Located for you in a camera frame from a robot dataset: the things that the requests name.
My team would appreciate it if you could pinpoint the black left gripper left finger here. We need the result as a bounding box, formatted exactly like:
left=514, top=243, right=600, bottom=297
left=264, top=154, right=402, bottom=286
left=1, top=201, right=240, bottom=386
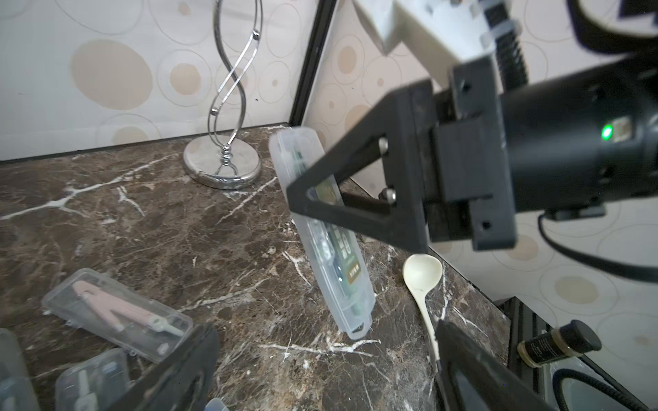
left=109, top=323, right=219, bottom=411

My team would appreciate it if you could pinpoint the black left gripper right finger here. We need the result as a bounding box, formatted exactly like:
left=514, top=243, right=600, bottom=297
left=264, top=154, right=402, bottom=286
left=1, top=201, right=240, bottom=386
left=435, top=320, right=551, bottom=410

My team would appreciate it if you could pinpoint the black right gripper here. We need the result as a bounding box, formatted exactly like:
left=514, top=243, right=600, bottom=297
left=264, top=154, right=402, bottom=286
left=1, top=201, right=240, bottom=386
left=426, top=51, right=657, bottom=251

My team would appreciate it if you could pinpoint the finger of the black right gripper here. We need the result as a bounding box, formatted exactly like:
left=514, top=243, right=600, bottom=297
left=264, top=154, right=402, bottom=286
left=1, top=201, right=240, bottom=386
left=286, top=79, right=436, bottom=253

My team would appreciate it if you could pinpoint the clear case green compass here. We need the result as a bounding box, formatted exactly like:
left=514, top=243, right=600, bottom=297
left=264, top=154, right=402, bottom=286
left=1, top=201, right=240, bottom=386
left=268, top=127, right=375, bottom=340

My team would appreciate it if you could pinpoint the clear case pink compass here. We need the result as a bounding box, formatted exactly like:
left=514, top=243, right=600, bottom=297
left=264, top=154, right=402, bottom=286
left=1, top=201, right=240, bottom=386
left=42, top=268, right=194, bottom=363

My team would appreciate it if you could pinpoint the clear slim case front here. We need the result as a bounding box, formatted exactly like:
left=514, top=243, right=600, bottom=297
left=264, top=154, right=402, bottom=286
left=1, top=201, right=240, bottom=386
left=56, top=349, right=130, bottom=410

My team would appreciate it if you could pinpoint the clear slim case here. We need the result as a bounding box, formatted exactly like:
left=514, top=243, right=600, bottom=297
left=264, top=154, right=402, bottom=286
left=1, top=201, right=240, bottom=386
left=1, top=329, right=40, bottom=410
left=56, top=349, right=130, bottom=410

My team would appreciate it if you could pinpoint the small glass bottle black cap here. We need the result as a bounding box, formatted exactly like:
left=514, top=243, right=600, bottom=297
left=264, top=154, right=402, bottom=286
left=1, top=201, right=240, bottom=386
left=517, top=320, right=602, bottom=368

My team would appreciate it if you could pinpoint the clear slim case right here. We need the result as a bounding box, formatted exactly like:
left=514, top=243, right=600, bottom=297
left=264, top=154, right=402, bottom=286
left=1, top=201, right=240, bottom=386
left=1, top=329, right=40, bottom=410

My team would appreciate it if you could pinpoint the chrome jewelry stand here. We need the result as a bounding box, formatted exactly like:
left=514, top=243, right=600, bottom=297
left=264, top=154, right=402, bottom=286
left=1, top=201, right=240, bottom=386
left=182, top=0, right=264, bottom=191

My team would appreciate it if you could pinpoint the white spatula black handle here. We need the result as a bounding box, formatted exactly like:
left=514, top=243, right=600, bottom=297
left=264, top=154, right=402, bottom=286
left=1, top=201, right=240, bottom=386
left=403, top=253, right=444, bottom=373

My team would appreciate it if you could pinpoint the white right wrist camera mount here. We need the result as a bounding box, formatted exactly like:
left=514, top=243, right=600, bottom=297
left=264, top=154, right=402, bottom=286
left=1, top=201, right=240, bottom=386
left=353, top=0, right=520, bottom=88

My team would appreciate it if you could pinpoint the black corner frame post right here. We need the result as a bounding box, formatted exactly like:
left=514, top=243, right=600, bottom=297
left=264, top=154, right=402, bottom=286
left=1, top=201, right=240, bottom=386
left=288, top=0, right=339, bottom=127

